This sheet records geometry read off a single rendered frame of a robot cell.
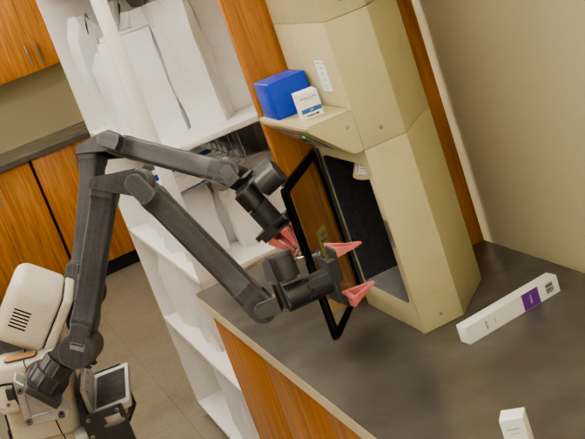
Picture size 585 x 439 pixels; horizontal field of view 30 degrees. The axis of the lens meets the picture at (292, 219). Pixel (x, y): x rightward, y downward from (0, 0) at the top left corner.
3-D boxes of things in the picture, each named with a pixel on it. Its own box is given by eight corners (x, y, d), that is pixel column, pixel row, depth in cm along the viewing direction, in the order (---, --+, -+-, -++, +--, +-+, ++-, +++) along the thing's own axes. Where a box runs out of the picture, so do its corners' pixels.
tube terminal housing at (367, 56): (447, 265, 295) (360, -11, 274) (512, 290, 265) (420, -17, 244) (367, 303, 288) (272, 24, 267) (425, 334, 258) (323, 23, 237)
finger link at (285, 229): (293, 255, 267) (267, 227, 266) (313, 239, 264) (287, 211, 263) (285, 266, 261) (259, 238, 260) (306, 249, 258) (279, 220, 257)
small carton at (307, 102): (319, 110, 253) (311, 85, 251) (324, 112, 248) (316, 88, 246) (299, 118, 252) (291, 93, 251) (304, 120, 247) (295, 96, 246)
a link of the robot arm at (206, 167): (118, 158, 289) (93, 147, 279) (125, 137, 289) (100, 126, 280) (252, 193, 267) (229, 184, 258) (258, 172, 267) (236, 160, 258)
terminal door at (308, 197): (361, 288, 285) (313, 147, 274) (337, 343, 258) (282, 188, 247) (359, 289, 285) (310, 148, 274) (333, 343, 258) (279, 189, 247)
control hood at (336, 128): (311, 138, 275) (299, 101, 272) (365, 151, 245) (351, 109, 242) (271, 155, 272) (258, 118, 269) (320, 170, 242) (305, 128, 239)
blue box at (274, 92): (300, 103, 269) (289, 68, 267) (316, 105, 260) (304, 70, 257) (265, 118, 266) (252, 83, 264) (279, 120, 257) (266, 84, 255)
